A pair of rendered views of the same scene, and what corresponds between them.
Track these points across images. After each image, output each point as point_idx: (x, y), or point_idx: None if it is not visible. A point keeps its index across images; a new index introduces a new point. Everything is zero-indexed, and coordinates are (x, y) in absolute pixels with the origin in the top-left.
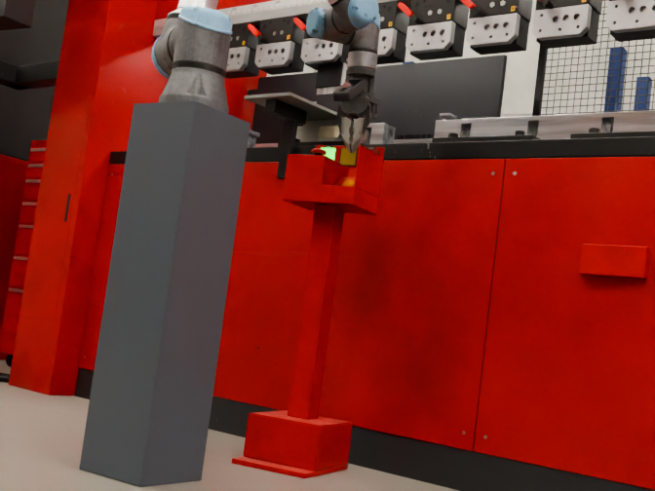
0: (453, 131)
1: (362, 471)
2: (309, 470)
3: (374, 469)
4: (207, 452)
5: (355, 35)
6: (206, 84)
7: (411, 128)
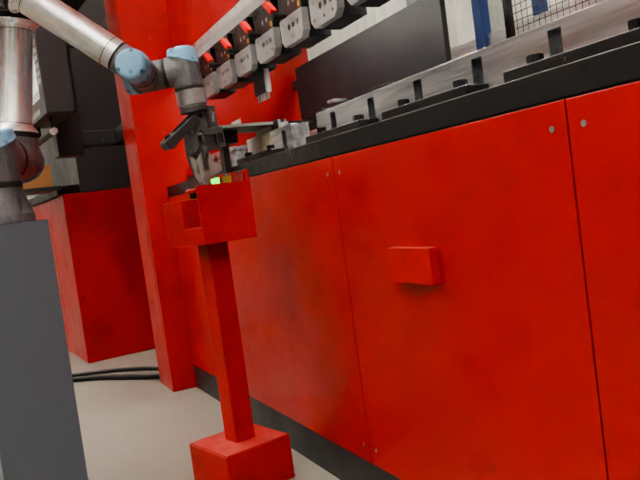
0: (327, 122)
1: (308, 477)
2: None
3: (327, 470)
4: (183, 473)
5: (168, 79)
6: None
7: None
